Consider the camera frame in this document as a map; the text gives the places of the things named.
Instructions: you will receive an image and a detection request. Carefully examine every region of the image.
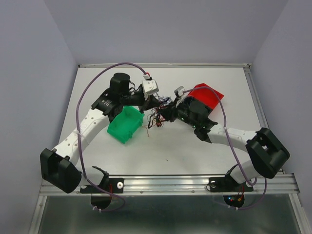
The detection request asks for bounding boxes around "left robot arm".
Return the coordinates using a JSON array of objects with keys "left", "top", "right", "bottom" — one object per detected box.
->
[{"left": 40, "top": 73, "right": 160, "bottom": 194}]

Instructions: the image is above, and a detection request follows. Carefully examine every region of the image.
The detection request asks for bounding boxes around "front aluminium rail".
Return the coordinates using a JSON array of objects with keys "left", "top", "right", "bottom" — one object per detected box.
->
[{"left": 39, "top": 173, "right": 300, "bottom": 196}]

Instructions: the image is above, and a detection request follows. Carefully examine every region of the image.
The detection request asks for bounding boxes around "purple cable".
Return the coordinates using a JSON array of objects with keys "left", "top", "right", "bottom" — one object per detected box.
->
[
  {"left": 76, "top": 62, "right": 152, "bottom": 213},
  {"left": 182, "top": 87, "right": 269, "bottom": 212}
]

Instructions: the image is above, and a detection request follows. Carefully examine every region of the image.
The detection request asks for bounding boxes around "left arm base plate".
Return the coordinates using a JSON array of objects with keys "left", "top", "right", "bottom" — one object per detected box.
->
[{"left": 80, "top": 177, "right": 124, "bottom": 194}]

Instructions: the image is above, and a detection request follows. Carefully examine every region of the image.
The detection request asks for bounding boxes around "aluminium rail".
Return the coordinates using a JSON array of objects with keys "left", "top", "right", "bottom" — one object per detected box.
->
[
  {"left": 243, "top": 68, "right": 269, "bottom": 131},
  {"left": 39, "top": 173, "right": 300, "bottom": 196}
]

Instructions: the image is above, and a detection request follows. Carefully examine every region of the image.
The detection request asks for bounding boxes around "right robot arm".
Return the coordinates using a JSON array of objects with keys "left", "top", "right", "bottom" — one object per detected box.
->
[{"left": 159, "top": 97, "right": 290, "bottom": 191}]

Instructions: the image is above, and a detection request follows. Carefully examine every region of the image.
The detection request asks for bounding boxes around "red and black bin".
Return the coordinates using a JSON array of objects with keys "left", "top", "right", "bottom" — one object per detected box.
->
[{"left": 187, "top": 83, "right": 224, "bottom": 110}]

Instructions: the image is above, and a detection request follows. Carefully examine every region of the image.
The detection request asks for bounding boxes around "right aluminium rail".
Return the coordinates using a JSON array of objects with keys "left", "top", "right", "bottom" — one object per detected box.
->
[{"left": 243, "top": 68, "right": 269, "bottom": 131}]

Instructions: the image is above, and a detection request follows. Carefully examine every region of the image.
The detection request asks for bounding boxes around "green plastic bin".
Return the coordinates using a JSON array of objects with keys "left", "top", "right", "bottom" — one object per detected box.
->
[{"left": 107, "top": 106, "right": 145, "bottom": 144}]

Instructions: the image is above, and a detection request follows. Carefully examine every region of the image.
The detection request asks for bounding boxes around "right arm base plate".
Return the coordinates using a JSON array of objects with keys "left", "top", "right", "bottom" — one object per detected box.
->
[{"left": 206, "top": 167, "right": 254, "bottom": 193}]

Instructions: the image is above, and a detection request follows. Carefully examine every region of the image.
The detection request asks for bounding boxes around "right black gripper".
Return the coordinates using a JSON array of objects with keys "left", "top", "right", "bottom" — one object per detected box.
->
[{"left": 156, "top": 97, "right": 198, "bottom": 128}]

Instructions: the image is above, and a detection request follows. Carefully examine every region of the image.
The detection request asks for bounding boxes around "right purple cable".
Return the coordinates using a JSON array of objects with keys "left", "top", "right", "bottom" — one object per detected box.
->
[{"left": 182, "top": 87, "right": 269, "bottom": 212}]

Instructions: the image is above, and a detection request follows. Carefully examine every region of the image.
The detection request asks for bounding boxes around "wire bundle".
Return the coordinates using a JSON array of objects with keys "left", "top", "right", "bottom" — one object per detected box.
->
[{"left": 142, "top": 92, "right": 176, "bottom": 137}]

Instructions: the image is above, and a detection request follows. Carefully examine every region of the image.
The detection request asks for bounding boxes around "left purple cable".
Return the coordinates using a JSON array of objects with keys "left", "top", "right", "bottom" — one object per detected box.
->
[{"left": 76, "top": 62, "right": 152, "bottom": 213}]

